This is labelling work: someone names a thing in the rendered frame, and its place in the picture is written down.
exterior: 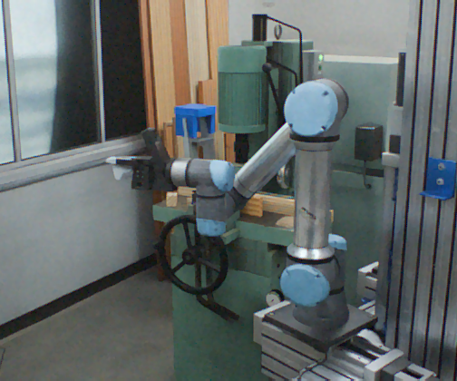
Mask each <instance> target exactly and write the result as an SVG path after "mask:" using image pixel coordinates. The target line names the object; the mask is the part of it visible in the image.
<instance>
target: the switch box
mask: <svg viewBox="0 0 457 381"><path fill-rule="evenodd" d="M302 54H303V83H305V82H308V81H315V80H317V79H319V78H324V54H325V53H324V51H315V50H310V51H302ZM320 54H321V55H322V63H318V61H321V60H319V55H320ZM320 64H321V65H322V70H321V71H319V70H318V66H319V65H320ZM318 72H321V74H319V73H318Z"/></svg>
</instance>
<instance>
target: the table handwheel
mask: <svg viewBox="0 0 457 381"><path fill-rule="evenodd" d="M181 223H182V227H183V229H184V233H185V237H186V242H187V246H188V248H187V249H185V250H183V251H182V259H183V261H182V262H181V263H179V264H178V265H177V266H176V267H175V268H173V269H171V267H170V265H169V263H168V261H167V255H166V249H165V247H166V244H164V245H163V246H161V247H160V248H158V254H159V259H160V266H161V267H162V269H163V271H164V273H165V274H166V275H167V276H168V279H169V280H170V282H171V283H173V284H174V285H176V287H177V288H179V289H180V290H183V291H185V292H187V293H189V294H191V295H196V296H203V295H208V294H209V293H211V292H213V291H216V290H217V289H218V288H219V287H220V286H221V285H222V283H223V281H224V279H225V277H226V276H227V274H228V269H229V256H228V253H227V249H226V246H225V244H224V242H223V238H221V236H211V237H212V239H213V240H214V242H210V245H211V250H214V249H215V248H217V249H218V252H219V258H220V268H217V267H215V266H214V265H212V264H210V263H209V262H207V261H206V260H205V259H202V255H204V254H205V252H206V250H205V247H204V245H205V243H204V244H200V245H198V246H194V245H192V244H191V241H190V231H189V227H188V223H191V224H194V225H197V226H198V222H197V217H196V216H193V215H179V216H177V217H175V218H173V219H172V220H168V221H167V223H166V224H165V226H164V227H163V228H162V229H161V231H160V234H159V240H163V239H165V240H167V236H168V234H169V232H170V230H171V229H172V228H174V227H175V226H176V225H179V224H181ZM159 240H158V241H159ZM197 262H199V263H201V264H202V265H204V266H206V267H208V268H211V269H213V270H215V271H216V272H217V273H218V275H217V277H216V280H215V281H214V282H213V283H210V284H209V285H207V286H206V287H203V288H196V287H192V286H191V285H189V284H187V283H183V281H182V280H180V279H179V278H178V277H177V276H176V275H175V272H176V271H178V270H179V269H180V268H182V267H183V266H184V265H185V264H187V265H189V266H192V265H194V264H196V263H197Z"/></svg>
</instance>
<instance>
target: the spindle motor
mask: <svg viewBox="0 0 457 381"><path fill-rule="evenodd" d="M266 51H267V50H266V48H265V46H262V45H221V46H219V48H218V130H219V131H221V132H230V133H254V132H263V131H264V130H265V99H266V73H264V72H263V70H262V64H265V63H266Z"/></svg>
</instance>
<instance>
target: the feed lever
mask: <svg viewBox="0 0 457 381"><path fill-rule="evenodd" d="M271 69H272V67H271V65H270V64H269V63H265V64H262V70H263V72H264V73H267V78H268V80H269V83H270V86H271V92H272V93H273V96H274V100H275V102H276V105H277V109H278V112H279V118H280V121H281V123H282V126H283V125H284V124H286V121H285V118H284V116H283V113H282V110H281V108H280V104H279V99H278V96H277V92H276V88H275V86H274V84H273V80H272V78H271V74H270V72H271Z"/></svg>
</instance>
